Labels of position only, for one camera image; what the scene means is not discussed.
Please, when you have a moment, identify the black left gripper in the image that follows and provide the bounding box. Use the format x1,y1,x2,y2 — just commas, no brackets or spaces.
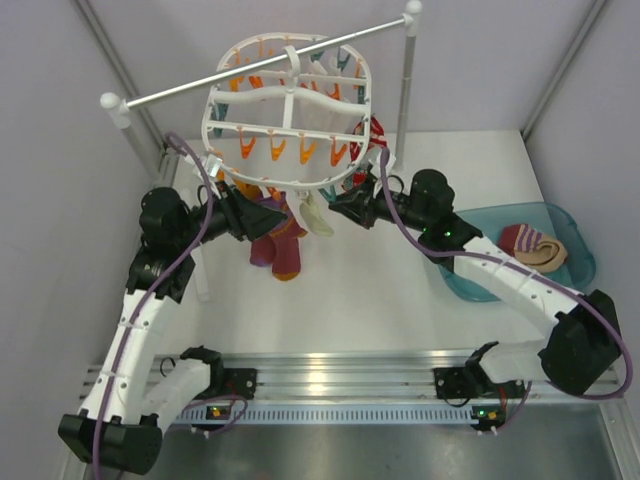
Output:
175,179,288,251

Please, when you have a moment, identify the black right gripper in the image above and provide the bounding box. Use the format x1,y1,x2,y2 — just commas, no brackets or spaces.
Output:
331,176,430,233

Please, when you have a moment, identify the cream sock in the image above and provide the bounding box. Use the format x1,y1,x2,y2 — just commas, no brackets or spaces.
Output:
299,193,334,237

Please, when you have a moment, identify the white round clip hanger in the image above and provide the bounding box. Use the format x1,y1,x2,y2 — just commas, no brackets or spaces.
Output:
201,32,372,191

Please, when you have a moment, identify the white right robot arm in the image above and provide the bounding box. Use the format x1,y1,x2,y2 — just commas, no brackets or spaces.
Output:
329,169,630,400

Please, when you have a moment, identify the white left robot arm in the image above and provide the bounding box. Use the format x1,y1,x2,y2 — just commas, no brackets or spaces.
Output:
58,182,286,478

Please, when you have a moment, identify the maroon sock pair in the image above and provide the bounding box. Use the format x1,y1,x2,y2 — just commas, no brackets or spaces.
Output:
249,188,307,281

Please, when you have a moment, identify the red patterned sock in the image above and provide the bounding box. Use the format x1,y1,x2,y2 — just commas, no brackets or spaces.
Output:
341,117,387,196

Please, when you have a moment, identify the teal plastic basin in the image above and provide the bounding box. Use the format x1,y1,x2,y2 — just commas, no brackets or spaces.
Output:
458,202,596,291

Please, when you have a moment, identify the white metal drying rack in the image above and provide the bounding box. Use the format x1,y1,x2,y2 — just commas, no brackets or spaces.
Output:
96,1,406,302

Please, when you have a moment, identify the striped pink purple sock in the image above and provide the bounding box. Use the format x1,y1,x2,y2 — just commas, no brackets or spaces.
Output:
497,223,568,274

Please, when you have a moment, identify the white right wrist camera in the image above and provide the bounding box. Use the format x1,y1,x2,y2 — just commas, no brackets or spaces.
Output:
369,147,396,177

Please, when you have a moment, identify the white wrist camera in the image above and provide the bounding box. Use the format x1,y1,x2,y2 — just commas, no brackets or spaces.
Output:
200,154,225,181
369,147,396,177

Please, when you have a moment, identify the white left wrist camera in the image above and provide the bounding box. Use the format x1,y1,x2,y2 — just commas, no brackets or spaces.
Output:
200,154,225,181

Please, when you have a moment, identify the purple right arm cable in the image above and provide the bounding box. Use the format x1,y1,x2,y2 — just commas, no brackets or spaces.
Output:
377,146,634,431

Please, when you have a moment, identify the aluminium rail base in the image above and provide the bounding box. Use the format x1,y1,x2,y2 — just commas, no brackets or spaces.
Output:
79,349,621,426

